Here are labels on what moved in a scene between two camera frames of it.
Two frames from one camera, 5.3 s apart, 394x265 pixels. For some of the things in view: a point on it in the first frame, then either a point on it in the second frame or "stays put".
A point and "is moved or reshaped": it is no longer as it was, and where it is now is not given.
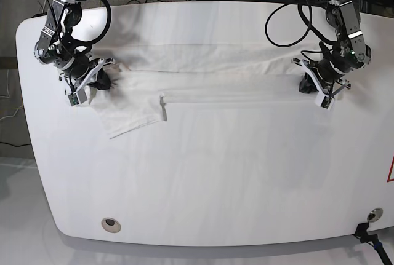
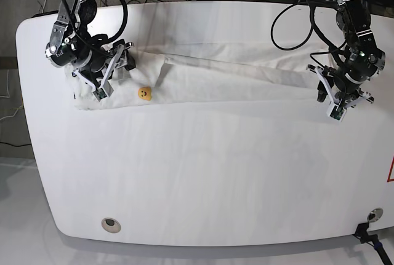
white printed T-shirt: [149, 79] is moved or reshaped
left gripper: [320, 75] → [342, 91]
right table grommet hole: [374, 214] stays put
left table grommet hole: [110, 224] stays put
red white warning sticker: [391, 176] stays put
